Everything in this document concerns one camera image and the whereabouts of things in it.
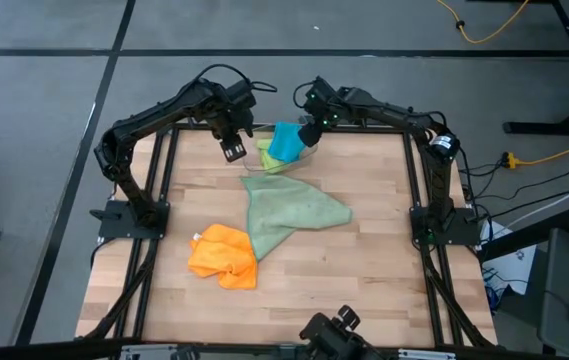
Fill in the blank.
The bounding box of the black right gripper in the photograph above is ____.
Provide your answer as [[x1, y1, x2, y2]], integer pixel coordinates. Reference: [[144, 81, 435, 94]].
[[297, 75, 345, 149]]

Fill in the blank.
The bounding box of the clear plastic bin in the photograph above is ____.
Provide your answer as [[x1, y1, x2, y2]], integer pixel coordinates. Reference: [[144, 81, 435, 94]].
[[241, 122, 320, 175]]

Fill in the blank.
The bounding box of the teal blue microfiber towel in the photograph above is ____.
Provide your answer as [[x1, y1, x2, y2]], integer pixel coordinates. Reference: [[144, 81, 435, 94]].
[[267, 121, 310, 165]]

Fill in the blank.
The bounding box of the lime green microfiber towel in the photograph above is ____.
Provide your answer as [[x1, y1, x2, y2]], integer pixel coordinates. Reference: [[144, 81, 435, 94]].
[[256, 138, 290, 175]]

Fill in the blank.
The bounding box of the sage green microfiber towel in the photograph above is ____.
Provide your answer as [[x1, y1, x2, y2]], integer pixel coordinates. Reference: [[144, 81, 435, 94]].
[[241, 174, 354, 262]]

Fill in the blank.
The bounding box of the orange microfiber towel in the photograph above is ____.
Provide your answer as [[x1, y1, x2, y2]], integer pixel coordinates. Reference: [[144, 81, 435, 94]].
[[187, 223, 259, 291]]

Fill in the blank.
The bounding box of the black table beam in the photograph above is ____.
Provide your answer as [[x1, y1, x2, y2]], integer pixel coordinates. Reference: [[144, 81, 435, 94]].
[[478, 209, 569, 262]]

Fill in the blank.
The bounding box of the white paper sheet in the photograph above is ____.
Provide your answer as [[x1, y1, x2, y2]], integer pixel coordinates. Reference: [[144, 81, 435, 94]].
[[481, 219, 538, 296]]

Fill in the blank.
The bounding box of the black overhead rig beam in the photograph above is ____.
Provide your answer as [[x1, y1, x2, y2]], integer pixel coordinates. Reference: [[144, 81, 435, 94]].
[[0, 338, 569, 360]]

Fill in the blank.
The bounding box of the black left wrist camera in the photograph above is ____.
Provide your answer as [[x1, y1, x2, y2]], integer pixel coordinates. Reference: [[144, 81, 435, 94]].
[[226, 79, 258, 107]]

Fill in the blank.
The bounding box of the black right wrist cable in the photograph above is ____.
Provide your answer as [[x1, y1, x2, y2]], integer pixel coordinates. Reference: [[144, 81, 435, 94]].
[[292, 79, 315, 109]]

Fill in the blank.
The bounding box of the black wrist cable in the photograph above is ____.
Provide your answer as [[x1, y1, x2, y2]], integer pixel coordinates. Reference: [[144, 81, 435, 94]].
[[198, 63, 279, 94], [292, 79, 315, 109]]

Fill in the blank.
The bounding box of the black aluminium table frame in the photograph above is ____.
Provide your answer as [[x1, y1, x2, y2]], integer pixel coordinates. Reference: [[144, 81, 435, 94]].
[[83, 121, 498, 350]]

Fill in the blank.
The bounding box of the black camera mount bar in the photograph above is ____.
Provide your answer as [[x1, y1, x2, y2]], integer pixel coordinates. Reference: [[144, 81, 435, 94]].
[[298, 113, 391, 127]]

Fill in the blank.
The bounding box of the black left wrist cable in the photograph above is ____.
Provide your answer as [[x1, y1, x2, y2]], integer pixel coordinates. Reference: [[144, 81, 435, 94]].
[[198, 63, 279, 94]]

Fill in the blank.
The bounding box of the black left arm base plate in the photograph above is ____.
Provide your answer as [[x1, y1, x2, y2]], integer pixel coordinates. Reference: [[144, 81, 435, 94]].
[[88, 199, 170, 240]]

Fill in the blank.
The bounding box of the long yellow extension cable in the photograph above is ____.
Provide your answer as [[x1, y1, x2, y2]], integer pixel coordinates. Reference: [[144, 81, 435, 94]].
[[436, 0, 531, 45]]

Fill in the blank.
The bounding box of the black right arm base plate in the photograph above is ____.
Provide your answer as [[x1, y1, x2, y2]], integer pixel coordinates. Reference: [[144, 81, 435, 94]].
[[410, 205, 480, 246]]

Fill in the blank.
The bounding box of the yellow cable with plug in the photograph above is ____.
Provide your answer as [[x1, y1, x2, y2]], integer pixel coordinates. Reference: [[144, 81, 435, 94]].
[[501, 145, 569, 170]]

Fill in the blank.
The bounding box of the black desk leg frame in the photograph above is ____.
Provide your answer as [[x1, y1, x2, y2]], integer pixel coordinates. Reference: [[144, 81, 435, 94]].
[[502, 0, 569, 136]]

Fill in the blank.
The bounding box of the black power cable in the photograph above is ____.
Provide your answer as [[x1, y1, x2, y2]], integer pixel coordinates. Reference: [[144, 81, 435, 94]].
[[483, 191, 569, 221], [458, 164, 569, 201]]

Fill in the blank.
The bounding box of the blue cable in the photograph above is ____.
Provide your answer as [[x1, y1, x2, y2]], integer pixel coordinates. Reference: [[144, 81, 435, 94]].
[[483, 269, 503, 314]]

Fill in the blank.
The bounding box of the white cable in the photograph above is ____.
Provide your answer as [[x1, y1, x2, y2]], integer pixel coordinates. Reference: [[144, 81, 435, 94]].
[[506, 172, 569, 229]]

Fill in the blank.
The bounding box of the silver metal bracket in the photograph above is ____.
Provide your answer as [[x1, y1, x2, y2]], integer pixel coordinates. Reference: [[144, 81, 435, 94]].
[[397, 348, 458, 360]]

